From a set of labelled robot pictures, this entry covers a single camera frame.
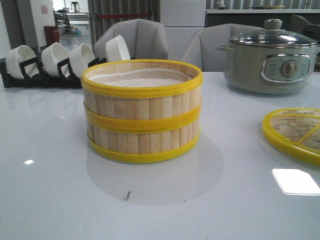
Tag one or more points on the dark shelf counter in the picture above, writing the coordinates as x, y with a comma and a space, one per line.
256, 17

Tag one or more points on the glass pot lid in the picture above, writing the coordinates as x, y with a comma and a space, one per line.
273, 36

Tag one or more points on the grey chair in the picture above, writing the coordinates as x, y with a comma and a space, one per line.
202, 51
145, 39

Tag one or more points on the white cabinet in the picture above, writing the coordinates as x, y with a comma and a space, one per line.
181, 19

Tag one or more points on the left grey chair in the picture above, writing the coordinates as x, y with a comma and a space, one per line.
145, 39

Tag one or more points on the black bowl rack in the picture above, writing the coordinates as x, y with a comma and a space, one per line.
35, 75

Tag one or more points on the white steamer liner cloth left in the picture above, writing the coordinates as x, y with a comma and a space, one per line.
148, 77

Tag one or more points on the right grey chair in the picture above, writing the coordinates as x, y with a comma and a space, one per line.
202, 51

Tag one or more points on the red bin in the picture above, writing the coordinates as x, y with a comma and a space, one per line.
51, 33

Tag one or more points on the white bowl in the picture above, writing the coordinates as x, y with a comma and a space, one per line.
79, 58
117, 50
51, 56
15, 57

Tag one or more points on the grey electric cooking pot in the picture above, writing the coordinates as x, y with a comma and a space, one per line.
269, 70

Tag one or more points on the woven bamboo steamer lid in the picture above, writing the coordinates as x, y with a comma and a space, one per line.
295, 132

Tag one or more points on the bamboo steamer tier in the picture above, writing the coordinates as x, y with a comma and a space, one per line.
143, 148
142, 110

